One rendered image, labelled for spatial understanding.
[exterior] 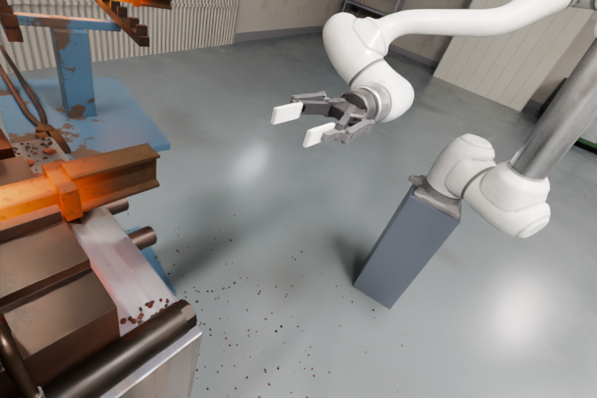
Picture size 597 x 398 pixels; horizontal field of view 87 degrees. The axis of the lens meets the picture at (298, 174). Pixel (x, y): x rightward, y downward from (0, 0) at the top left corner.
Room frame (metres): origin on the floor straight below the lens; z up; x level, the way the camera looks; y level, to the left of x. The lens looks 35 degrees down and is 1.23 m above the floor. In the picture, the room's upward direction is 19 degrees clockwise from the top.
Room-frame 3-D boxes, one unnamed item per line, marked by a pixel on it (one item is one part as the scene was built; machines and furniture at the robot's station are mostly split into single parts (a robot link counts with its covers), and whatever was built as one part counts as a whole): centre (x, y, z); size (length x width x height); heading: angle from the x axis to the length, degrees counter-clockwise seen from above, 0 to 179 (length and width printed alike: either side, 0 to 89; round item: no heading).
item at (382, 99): (0.68, -0.09, 1.00); 0.09 x 0.06 x 0.09; 59
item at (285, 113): (0.51, 0.05, 1.00); 0.07 x 0.01 x 0.03; 149
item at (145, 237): (0.25, 0.17, 0.87); 0.04 x 0.03 x 0.03; 149
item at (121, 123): (0.65, 0.59, 0.74); 0.40 x 0.30 x 0.02; 52
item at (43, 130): (0.65, 0.75, 0.75); 0.60 x 0.04 x 0.01; 56
